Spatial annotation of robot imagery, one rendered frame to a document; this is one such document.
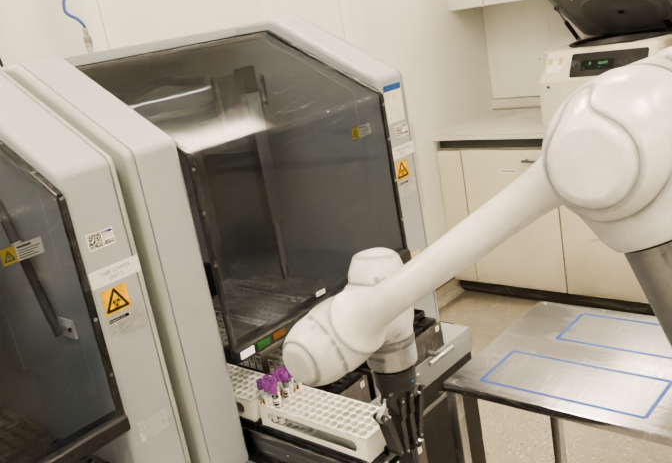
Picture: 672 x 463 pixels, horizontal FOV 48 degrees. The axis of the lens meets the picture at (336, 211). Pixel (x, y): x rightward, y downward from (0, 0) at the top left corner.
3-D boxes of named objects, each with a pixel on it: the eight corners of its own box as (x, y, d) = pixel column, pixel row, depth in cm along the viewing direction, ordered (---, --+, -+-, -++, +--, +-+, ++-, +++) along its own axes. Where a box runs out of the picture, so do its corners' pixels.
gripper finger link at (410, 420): (391, 389, 135) (395, 385, 136) (401, 443, 138) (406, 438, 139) (408, 394, 132) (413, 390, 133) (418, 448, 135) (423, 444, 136)
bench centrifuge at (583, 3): (540, 131, 353) (525, -9, 337) (597, 104, 395) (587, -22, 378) (660, 129, 314) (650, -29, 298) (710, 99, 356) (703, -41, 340)
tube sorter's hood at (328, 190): (103, 328, 185) (32, 72, 169) (275, 245, 227) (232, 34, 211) (238, 366, 151) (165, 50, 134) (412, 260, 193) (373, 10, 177)
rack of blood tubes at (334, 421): (262, 429, 156) (256, 403, 155) (295, 406, 163) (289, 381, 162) (371, 469, 136) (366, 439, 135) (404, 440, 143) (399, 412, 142)
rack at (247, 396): (173, 397, 178) (167, 374, 176) (205, 378, 185) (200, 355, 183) (256, 427, 158) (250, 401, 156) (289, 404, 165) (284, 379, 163)
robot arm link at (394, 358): (351, 341, 130) (357, 372, 132) (393, 350, 124) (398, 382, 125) (383, 320, 136) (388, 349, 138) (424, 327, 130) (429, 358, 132)
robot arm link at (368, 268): (378, 318, 137) (337, 350, 127) (364, 238, 133) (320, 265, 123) (429, 324, 131) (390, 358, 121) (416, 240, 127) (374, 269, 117)
